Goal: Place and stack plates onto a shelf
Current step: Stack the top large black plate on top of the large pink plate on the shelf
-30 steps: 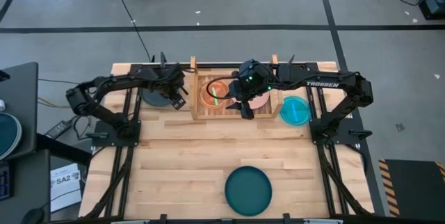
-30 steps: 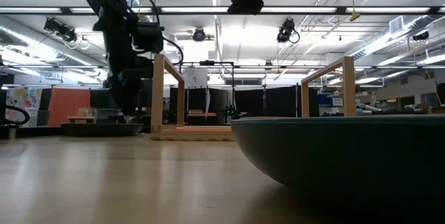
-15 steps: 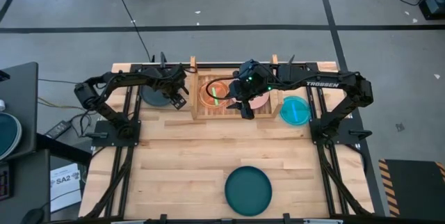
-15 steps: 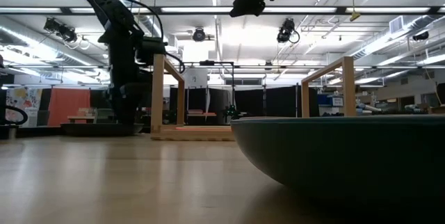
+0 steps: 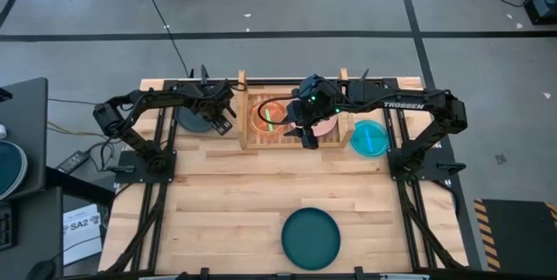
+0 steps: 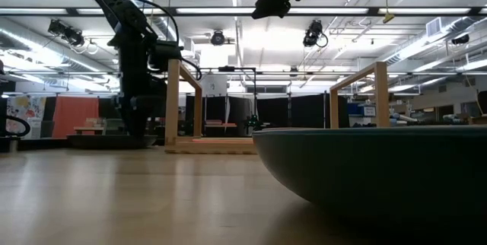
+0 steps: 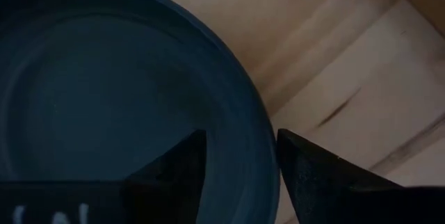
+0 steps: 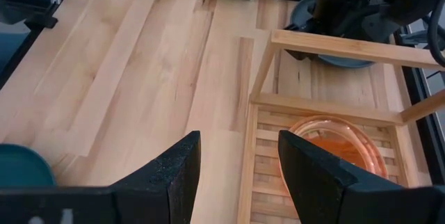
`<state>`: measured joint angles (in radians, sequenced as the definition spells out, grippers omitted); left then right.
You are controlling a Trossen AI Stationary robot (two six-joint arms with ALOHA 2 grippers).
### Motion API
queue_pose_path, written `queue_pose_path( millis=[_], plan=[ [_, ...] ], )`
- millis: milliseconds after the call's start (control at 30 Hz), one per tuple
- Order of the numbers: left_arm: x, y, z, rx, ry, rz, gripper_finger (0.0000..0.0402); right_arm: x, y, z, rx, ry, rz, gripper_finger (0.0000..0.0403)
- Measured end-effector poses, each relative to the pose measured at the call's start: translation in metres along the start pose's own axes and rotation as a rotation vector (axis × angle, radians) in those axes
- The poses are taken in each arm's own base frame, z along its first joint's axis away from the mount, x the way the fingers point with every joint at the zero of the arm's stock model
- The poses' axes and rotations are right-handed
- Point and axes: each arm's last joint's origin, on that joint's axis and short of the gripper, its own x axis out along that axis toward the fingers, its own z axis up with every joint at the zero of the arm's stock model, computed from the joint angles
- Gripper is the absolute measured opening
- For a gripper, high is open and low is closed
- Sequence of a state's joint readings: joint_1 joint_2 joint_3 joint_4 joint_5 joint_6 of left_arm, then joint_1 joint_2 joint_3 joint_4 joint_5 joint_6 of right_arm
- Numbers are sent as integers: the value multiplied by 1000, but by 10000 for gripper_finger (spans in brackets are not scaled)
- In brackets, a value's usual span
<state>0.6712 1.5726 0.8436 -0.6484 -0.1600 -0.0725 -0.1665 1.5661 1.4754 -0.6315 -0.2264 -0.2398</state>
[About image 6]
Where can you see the black partition screen row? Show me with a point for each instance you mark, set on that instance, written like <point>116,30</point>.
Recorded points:
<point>293,110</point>

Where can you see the black ceiling spotlight cluster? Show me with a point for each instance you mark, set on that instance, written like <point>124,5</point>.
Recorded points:
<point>68,35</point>

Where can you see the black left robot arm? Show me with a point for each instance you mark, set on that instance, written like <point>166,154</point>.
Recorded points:
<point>129,20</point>

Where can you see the pink translucent plate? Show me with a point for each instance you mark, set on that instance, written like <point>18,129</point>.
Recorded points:
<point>224,140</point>

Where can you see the white air vent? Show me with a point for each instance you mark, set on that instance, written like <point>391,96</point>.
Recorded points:
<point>433,27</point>

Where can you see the grey cylindrical machine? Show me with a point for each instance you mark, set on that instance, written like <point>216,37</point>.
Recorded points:
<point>399,119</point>

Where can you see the blue storage bin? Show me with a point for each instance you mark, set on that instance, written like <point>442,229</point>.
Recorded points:
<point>359,110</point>

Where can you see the black overhead rail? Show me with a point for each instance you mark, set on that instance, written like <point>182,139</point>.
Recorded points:
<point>342,8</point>

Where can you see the black device green lights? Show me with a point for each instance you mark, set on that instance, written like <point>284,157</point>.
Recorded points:
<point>252,122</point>

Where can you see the round black ceiling camera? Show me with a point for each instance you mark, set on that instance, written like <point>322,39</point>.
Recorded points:
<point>217,38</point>

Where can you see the black dome lamp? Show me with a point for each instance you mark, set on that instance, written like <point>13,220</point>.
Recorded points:
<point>461,39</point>

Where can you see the light wooden shelf frame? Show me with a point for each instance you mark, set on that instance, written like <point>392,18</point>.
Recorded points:
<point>172,100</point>

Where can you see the silver ventilation duct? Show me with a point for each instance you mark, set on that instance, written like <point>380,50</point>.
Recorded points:
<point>414,49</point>

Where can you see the orange fabric panel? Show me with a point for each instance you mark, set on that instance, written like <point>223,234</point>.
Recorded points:
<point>72,115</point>

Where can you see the dark green plate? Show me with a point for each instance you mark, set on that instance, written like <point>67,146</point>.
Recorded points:
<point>380,176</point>

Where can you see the white board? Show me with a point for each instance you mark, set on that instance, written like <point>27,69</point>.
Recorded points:
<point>213,85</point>

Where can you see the colourful wall poster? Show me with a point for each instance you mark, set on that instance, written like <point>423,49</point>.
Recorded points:
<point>26,110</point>

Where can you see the black hanging camera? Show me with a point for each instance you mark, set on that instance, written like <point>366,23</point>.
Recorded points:
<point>314,34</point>

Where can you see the small wooden bench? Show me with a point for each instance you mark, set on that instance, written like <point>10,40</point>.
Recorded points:
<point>89,129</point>

